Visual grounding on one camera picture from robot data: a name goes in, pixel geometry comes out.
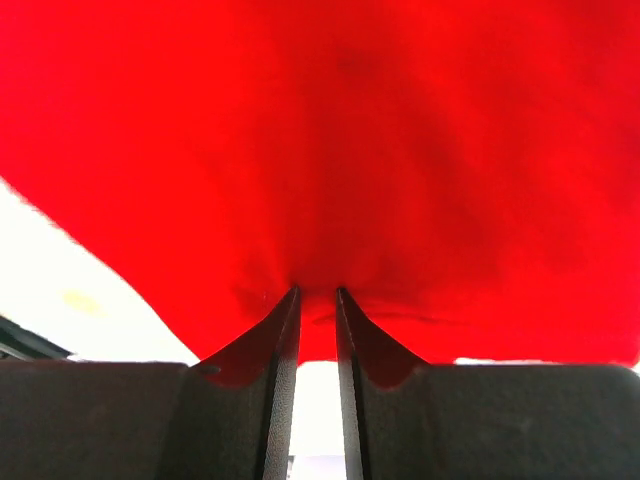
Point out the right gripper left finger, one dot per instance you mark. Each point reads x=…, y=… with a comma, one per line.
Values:
x=227, y=417

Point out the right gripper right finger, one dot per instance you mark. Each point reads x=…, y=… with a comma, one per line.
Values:
x=404, y=418

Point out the red t shirt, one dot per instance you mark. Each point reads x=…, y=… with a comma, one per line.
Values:
x=468, y=170

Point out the floral table cloth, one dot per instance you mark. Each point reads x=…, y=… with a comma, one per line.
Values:
x=55, y=288

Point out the aluminium frame rail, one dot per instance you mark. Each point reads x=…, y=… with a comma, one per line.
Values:
x=18, y=343

